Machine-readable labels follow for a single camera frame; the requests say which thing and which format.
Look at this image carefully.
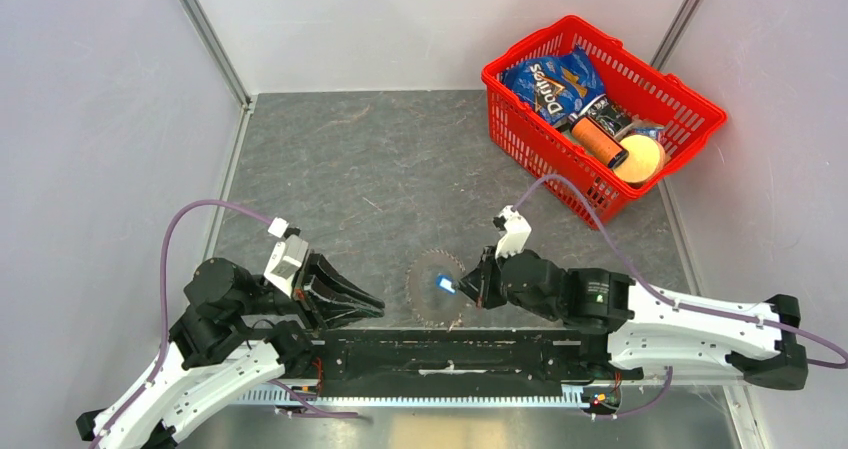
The purple cable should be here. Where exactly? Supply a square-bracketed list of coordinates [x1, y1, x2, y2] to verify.
[511, 173, 848, 370]
[86, 199, 283, 449]

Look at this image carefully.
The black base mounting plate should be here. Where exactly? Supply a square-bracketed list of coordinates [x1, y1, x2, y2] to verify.
[284, 328, 644, 399]

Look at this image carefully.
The round yellow sponge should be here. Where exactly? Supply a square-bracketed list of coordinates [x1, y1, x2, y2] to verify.
[613, 135, 669, 186]

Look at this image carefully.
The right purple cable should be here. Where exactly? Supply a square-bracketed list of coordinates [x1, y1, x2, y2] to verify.
[511, 173, 848, 370]

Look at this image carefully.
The orange cylindrical can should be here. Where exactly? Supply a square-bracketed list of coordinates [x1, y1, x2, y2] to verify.
[571, 116, 629, 169]

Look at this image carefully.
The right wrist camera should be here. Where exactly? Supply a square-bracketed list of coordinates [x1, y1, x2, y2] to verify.
[493, 205, 532, 258]

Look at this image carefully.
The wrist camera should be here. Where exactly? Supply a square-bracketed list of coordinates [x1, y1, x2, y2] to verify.
[263, 217, 309, 297]
[493, 205, 532, 258]

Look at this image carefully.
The blue Doritos chip bag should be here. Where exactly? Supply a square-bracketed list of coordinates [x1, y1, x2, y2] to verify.
[501, 47, 606, 127]

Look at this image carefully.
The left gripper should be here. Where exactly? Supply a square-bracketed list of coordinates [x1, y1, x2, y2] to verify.
[234, 246, 388, 335]

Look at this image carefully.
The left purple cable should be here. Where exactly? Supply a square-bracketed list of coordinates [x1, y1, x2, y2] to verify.
[86, 199, 283, 449]

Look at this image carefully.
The black snack packet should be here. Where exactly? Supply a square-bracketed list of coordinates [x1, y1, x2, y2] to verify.
[580, 94, 634, 138]

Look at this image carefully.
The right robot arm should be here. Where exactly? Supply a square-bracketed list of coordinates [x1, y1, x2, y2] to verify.
[453, 247, 809, 391]

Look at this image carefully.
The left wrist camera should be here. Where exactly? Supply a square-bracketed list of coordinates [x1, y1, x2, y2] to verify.
[263, 217, 309, 297]

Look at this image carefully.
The blue key tag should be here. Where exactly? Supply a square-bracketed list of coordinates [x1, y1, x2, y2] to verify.
[436, 275, 456, 294]

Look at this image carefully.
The slotted cable duct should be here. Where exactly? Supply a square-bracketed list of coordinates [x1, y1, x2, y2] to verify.
[231, 384, 590, 409]

